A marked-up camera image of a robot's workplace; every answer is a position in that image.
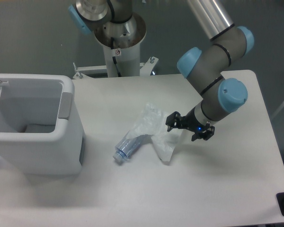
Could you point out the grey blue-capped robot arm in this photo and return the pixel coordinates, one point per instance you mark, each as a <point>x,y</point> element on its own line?
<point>120,31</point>

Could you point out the clear crushed plastic bottle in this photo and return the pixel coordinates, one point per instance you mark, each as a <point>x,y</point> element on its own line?
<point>126,147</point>

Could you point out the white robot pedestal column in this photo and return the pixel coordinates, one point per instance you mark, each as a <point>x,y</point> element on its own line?
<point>122,62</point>

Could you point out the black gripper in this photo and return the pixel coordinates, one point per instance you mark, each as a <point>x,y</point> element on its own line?
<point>190,122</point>

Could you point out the white open trash can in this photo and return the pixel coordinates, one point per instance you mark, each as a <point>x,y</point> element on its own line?
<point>40,128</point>

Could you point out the white plastic bag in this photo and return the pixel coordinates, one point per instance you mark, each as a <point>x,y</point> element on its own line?
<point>152,122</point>

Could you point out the white pedestal base frame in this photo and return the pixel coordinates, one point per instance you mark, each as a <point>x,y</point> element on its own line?
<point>147,68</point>

